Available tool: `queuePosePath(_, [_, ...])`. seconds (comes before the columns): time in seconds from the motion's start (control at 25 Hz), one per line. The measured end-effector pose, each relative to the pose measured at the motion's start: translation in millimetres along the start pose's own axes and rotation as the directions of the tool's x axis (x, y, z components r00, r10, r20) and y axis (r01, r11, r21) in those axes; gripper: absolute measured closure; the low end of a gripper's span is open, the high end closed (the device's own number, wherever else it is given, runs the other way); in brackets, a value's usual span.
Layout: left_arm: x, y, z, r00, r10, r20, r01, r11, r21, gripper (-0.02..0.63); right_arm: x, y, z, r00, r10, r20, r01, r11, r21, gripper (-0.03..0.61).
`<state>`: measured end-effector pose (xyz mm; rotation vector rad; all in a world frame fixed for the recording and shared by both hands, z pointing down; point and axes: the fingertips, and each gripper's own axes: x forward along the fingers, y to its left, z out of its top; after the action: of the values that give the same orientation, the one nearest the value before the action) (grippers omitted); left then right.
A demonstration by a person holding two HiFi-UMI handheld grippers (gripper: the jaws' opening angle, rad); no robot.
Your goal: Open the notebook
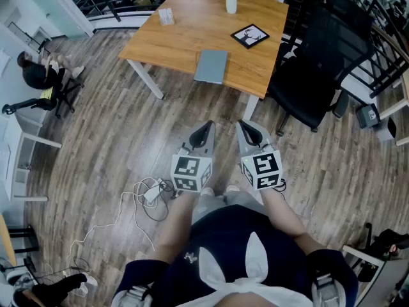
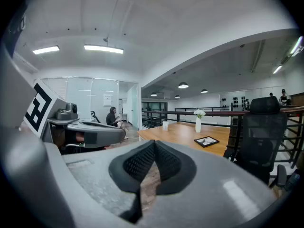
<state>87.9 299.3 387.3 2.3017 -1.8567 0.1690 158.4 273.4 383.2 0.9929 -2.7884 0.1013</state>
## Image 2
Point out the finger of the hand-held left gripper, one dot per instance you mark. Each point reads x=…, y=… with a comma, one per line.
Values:
x=104, y=135
x=95, y=123

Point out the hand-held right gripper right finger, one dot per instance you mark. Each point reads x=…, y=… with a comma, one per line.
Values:
x=213, y=179

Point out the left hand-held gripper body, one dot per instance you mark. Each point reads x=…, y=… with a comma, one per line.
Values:
x=45, y=108

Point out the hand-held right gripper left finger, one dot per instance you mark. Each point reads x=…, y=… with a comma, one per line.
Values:
x=99, y=174

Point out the person's left hand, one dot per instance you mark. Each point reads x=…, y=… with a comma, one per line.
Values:
x=80, y=136

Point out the white paper notice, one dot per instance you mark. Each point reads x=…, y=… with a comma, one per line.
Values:
x=107, y=100

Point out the black framed deer picture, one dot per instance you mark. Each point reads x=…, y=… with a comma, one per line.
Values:
x=206, y=141

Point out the white vase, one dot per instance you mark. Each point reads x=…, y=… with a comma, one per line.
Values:
x=198, y=126

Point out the long ceiling light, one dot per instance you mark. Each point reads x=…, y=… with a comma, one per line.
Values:
x=277, y=69
x=103, y=48
x=297, y=45
x=46, y=50

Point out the white printed card stand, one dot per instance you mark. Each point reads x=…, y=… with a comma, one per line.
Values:
x=165, y=126

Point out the black mesh office chair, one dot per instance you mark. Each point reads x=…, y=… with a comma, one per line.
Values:
x=261, y=132

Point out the white flower bunch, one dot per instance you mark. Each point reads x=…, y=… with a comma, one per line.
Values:
x=199, y=113

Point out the black metal railing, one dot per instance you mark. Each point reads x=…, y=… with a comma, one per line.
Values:
x=180, y=112

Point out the row of black wall items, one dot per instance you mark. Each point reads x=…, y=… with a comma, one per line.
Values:
x=235, y=100

